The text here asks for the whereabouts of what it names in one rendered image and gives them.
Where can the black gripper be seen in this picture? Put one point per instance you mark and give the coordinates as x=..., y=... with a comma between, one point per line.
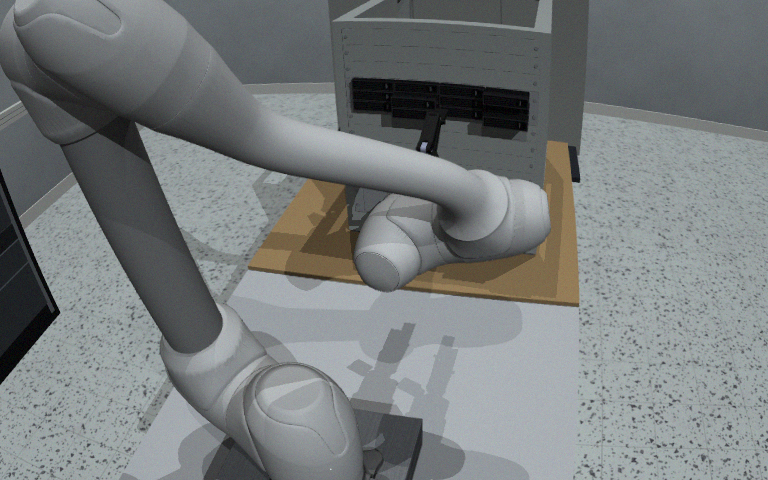
x=431, y=129

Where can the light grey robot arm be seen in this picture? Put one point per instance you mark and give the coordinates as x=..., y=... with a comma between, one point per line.
x=143, y=61

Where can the tan flat wooden board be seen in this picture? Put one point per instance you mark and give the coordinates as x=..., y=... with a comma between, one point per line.
x=312, y=239

